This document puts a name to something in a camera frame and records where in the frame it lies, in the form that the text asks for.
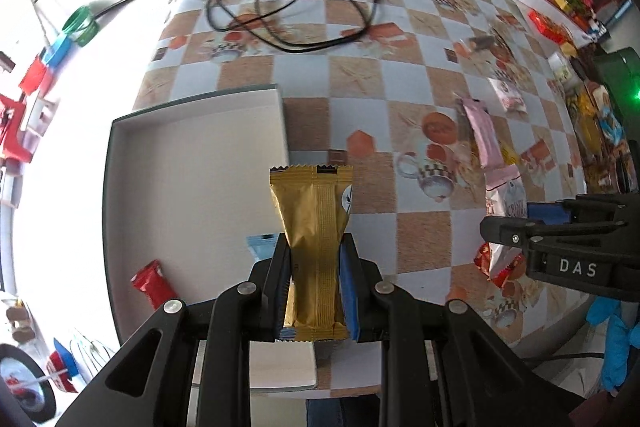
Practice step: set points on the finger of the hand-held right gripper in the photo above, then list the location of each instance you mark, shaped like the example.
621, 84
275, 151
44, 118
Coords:
547, 212
505, 232

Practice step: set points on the long pink snack packet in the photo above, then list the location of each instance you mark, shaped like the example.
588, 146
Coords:
482, 132

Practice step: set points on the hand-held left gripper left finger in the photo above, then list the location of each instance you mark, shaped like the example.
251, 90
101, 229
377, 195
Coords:
279, 287

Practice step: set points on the white and red snack packet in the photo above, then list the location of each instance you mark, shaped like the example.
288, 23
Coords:
507, 94

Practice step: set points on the person's jeans leg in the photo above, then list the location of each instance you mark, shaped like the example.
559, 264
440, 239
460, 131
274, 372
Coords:
340, 413

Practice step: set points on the white and pink snack packet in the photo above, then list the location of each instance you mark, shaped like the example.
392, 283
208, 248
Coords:
507, 194

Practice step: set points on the red plastic chair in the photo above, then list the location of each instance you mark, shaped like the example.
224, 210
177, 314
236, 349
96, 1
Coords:
12, 132

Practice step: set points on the small yellow snack packet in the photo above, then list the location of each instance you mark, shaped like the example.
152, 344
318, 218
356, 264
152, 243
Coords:
509, 154

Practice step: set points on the light blue snack packet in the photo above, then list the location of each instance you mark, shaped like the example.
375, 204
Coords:
262, 247

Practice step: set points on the brown snack packet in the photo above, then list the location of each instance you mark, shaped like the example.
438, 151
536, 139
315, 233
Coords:
475, 46

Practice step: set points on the flat red snack packet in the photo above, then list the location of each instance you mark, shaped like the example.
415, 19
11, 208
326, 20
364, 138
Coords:
549, 26

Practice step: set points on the white cardboard box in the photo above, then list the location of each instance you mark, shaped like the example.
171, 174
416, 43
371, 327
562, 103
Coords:
200, 167

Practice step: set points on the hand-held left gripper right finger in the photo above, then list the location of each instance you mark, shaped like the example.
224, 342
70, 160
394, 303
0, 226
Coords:
350, 297

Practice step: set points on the red and gold snack packet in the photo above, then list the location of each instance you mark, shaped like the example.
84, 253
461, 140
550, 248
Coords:
500, 264

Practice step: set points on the green device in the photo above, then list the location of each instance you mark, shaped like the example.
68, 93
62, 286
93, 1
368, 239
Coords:
622, 77

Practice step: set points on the person's right hand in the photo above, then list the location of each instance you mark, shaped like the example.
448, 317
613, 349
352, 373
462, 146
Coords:
614, 347

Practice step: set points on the pile of assorted snack packets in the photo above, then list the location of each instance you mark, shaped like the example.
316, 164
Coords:
595, 132

